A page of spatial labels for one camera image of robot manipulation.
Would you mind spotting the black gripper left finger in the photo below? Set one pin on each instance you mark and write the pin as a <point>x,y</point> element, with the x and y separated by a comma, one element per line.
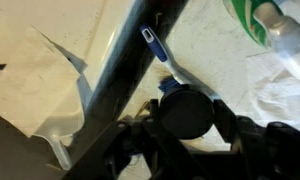
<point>136,153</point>

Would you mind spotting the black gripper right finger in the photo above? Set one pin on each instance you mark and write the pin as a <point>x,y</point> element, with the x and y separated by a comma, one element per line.
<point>266,150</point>

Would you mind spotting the black round object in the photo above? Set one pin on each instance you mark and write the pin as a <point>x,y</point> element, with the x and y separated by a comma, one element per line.
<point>186,113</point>

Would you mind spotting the white plastic sheet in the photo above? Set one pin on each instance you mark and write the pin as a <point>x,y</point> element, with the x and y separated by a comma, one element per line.
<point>283,96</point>

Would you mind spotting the clear plastic scoop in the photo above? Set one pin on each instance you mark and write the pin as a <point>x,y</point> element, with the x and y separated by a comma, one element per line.
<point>60,143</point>

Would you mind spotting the green spray bottle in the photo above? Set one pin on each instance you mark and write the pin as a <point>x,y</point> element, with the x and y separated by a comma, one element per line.
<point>273,30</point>

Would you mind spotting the white dryer machine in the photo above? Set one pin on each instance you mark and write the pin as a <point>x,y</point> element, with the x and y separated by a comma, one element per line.
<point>206,40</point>

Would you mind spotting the white crumpled paper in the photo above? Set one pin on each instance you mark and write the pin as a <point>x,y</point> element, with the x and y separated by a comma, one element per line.
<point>30,83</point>

